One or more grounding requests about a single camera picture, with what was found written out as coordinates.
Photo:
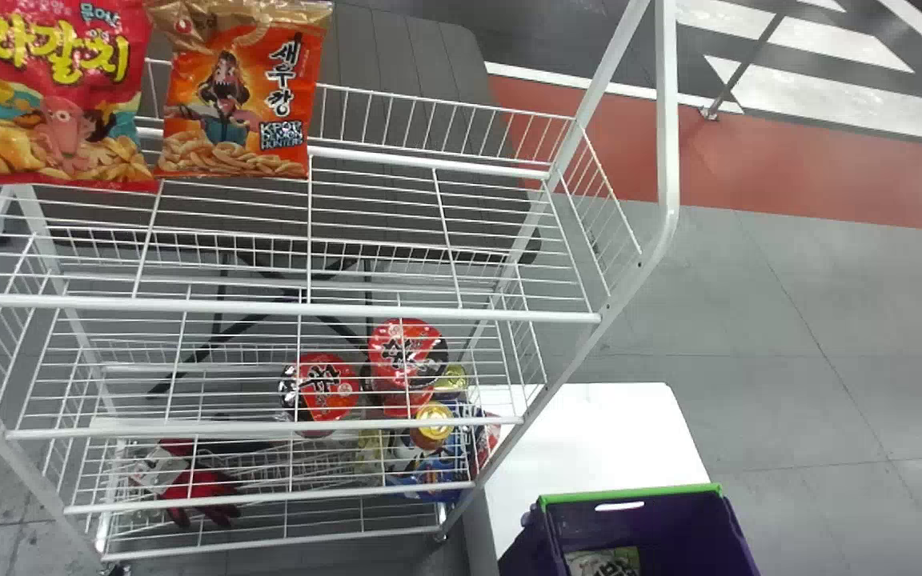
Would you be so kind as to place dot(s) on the red snack packet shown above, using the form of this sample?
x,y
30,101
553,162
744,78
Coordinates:
x,y
53,96
205,484

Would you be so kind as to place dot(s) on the purple crate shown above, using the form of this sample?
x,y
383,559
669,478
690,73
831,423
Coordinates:
x,y
653,528

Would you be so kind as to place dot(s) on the white slab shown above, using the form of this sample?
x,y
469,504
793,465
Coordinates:
x,y
597,440

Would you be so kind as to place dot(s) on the orange snack packet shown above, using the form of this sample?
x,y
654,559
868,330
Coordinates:
x,y
241,96

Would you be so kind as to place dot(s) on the yellow can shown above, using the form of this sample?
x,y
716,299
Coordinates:
x,y
453,379
433,428

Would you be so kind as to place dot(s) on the red noodle cup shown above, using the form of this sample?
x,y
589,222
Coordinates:
x,y
321,388
405,356

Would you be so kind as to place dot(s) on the green snack packet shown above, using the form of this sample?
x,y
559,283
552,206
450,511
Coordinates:
x,y
603,563

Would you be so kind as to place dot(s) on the blue can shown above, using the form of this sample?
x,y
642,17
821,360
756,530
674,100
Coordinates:
x,y
429,480

